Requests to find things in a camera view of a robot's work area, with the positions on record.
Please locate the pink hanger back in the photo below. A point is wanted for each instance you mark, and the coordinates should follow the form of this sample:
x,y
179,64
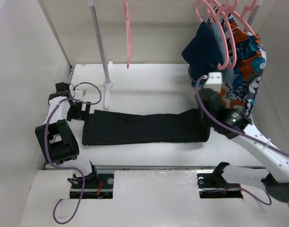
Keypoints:
x,y
243,16

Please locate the grey rack pole left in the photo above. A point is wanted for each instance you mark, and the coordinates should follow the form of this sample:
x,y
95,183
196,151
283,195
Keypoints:
x,y
91,4

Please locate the white rack base foot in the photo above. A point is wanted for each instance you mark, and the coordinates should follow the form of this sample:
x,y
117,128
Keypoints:
x,y
108,87

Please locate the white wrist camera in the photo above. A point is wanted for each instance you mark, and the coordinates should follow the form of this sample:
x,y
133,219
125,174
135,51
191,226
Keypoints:
x,y
214,81
79,92

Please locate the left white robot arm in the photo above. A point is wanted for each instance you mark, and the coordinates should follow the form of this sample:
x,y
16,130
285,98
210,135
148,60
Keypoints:
x,y
57,141

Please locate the grey rack pole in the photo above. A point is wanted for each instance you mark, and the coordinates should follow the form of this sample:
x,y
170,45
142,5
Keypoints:
x,y
91,4
254,11

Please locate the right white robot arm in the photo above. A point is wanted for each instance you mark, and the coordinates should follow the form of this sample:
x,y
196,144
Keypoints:
x,y
273,177

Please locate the navy blue shorts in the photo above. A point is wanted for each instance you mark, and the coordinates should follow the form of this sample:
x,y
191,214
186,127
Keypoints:
x,y
202,54

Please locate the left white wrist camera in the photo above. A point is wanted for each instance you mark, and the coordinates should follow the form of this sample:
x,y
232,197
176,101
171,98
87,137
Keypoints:
x,y
79,92

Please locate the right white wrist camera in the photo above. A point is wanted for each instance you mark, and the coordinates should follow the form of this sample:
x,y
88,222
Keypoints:
x,y
214,81

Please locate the grey rack pole right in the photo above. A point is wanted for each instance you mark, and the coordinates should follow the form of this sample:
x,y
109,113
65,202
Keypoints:
x,y
254,11

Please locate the black trousers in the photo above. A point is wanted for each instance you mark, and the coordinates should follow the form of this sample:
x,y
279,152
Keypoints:
x,y
103,128

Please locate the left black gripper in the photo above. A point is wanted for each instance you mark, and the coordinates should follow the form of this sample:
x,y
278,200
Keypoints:
x,y
80,114

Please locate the grey blue garment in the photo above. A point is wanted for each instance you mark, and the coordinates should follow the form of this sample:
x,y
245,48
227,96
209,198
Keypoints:
x,y
227,74

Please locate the pink hanger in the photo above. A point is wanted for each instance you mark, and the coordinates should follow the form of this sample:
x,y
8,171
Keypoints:
x,y
243,16
128,32
216,11
232,35

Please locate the pink hanger front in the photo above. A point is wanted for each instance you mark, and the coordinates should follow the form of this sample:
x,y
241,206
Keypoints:
x,y
216,11

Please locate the colourful patterned shorts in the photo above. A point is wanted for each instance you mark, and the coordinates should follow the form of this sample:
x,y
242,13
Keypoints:
x,y
241,92

